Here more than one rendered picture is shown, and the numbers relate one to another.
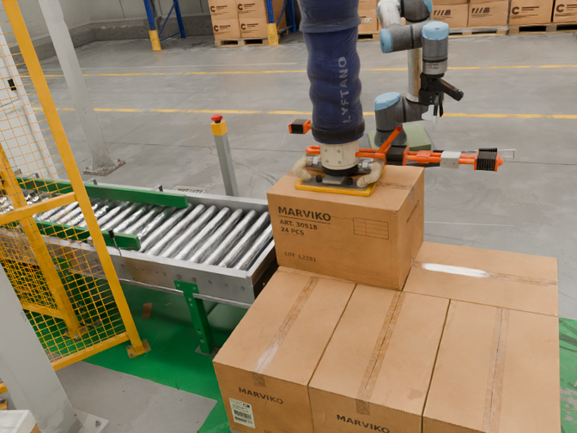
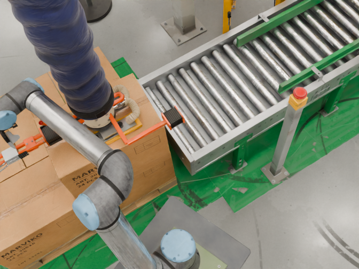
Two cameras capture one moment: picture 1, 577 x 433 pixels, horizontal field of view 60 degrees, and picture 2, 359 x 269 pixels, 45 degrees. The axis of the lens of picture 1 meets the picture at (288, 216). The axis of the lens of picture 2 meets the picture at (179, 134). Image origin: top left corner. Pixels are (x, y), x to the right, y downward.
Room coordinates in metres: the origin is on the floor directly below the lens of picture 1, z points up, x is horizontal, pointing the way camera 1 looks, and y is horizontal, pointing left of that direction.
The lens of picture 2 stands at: (3.08, -0.95, 2.92)
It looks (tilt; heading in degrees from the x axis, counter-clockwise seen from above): 62 degrees down; 128
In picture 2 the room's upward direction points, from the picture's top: 9 degrees counter-clockwise
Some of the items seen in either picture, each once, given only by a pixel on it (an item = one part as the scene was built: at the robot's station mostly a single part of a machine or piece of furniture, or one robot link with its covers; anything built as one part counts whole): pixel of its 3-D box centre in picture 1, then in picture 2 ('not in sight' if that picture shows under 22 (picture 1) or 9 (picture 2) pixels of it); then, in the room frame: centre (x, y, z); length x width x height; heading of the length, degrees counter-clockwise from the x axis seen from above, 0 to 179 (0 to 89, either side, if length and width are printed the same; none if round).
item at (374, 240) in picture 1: (348, 217); (106, 139); (2.01, -0.28, 0.74); 0.60 x 0.40 x 0.40; 59
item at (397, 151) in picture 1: (397, 155); (51, 133); (1.91, -0.48, 1.07); 0.10 x 0.08 x 0.06; 152
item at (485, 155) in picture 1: (486, 161); not in sight; (1.74, -0.79, 1.07); 0.08 x 0.07 x 0.05; 62
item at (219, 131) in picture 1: (233, 196); (285, 140); (2.88, 0.33, 0.50); 0.07 x 0.07 x 1.00; 62
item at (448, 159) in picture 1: (450, 160); (11, 155); (1.81, -0.67, 1.07); 0.07 x 0.07 x 0.04; 62
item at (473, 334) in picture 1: (397, 341); (59, 153); (1.59, -0.39, 0.34); 1.20 x 1.00 x 0.40; 62
